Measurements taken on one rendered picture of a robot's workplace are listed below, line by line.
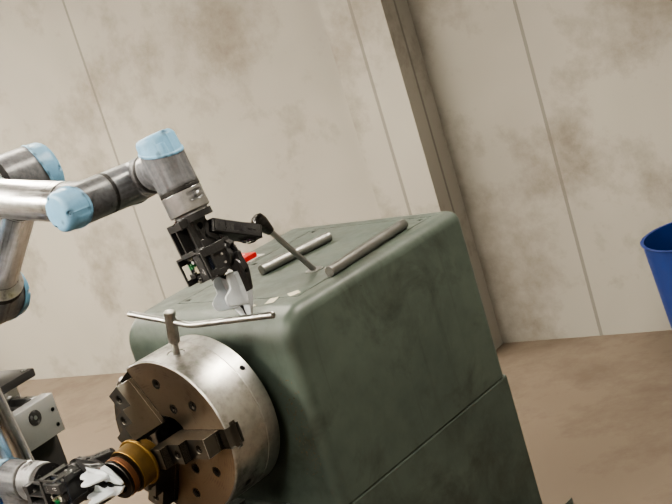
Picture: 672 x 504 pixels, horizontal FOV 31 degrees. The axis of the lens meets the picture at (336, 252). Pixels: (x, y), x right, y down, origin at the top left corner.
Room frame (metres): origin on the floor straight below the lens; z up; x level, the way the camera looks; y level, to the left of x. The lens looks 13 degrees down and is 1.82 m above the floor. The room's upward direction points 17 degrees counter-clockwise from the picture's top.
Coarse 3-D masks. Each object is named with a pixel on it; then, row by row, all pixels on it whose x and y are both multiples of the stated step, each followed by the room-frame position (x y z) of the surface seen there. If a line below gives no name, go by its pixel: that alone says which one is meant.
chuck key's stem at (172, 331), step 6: (168, 312) 2.16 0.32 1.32; (174, 312) 2.16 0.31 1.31; (168, 318) 2.16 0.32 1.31; (174, 318) 2.16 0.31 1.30; (168, 324) 2.16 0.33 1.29; (168, 330) 2.16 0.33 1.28; (174, 330) 2.16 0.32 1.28; (168, 336) 2.16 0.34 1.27; (174, 336) 2.16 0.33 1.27; (168, 342) 2.17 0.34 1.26; (174, 342) 2.16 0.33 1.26; (174, 348) 2.17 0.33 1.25; (174, 354) 2.17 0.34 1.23
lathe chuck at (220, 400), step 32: (160, 352) 2.20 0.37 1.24; (192, 352) 2.18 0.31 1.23; (160, 384) 2.16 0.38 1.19; (192, 384) 2.10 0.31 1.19; (224, 384) 2.12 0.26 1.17; (192, 416) 2.12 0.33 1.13; (224, 416) 2.08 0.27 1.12; (256, 416) 2.12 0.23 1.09; (256, 448) 2.11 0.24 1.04; (192, 480) 2.16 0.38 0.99; (224, 480) 2.10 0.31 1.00; (256, 480) 2.16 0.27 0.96
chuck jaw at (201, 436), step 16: (176, 432) 2.14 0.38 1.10; (192, 432) 2.11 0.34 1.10; (208, 432) 2.08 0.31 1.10; (224, 432) 2.07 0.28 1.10; (160, 448) 2.08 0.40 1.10; (176, 448) 2.07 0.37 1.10; (192, 448) 2.07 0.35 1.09; (208, 448) 2.05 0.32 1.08; (224, 448) 2.08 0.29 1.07; (160, 464) 2.08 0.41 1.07
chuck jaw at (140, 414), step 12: (120, 384) 2.19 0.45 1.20; (132, 384) 2.20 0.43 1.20; (120, 396) 2.18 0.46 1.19; (132, 396) 2.18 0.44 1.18; (144, 396) 2.19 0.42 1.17; (120, 408) 2.19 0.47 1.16; (132, 408) 2.16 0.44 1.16; (144, 408) 2.17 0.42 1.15; (120, 420) 2.16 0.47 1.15; (132, 420) 2.14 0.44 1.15; (144, 420) 2.15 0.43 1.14; (156, 420) 2.16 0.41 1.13; (168, 420) 2.21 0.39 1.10; (132, 432) 2.12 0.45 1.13; (144, 432) 2.13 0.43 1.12
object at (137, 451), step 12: (132, 444) 2.09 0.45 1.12; (144, 444) 2.11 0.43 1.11; (120, 456) 2.07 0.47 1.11; (132, 456) 2.06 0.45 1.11; (144, 456) 2.07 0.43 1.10; (120, 468) 2.04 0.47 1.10; (132, 468) 2.05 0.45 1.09; (144, 468) 2.06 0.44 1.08; (156, 468) 2.08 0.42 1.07; (132, 480) 2.04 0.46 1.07; (144, 480) 2.06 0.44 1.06; (156, 480) 2.09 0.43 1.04; (132, 492) 2.05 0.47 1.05
